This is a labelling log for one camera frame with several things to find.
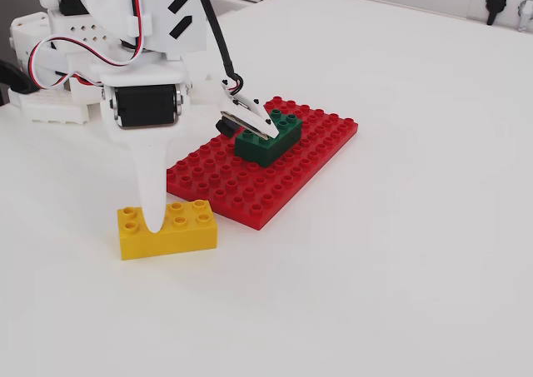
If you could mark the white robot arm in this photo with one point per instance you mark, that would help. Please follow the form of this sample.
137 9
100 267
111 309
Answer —
104 2

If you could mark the black table clamp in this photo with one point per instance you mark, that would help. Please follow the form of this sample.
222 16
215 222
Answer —
14 79

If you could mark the green lego brick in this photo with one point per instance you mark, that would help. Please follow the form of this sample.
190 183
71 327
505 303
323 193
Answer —
258 154

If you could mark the white wall socket strip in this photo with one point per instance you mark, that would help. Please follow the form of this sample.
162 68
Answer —
476 2

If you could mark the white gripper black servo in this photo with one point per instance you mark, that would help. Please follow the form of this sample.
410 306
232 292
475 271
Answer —
143 104

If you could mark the yellow lego brick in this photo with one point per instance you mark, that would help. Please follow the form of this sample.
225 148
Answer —
179 239

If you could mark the black power plug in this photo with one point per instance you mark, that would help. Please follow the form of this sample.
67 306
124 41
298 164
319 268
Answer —
494 4

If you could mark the white power plug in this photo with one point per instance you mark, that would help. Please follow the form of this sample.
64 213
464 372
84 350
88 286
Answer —
525 15

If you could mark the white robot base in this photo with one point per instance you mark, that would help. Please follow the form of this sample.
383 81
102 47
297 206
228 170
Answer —
46 104

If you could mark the red lego baseplate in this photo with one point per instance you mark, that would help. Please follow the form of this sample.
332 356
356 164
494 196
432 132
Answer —
250 194

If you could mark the wrist camera on white mount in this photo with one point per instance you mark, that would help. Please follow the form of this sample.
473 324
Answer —
250 112

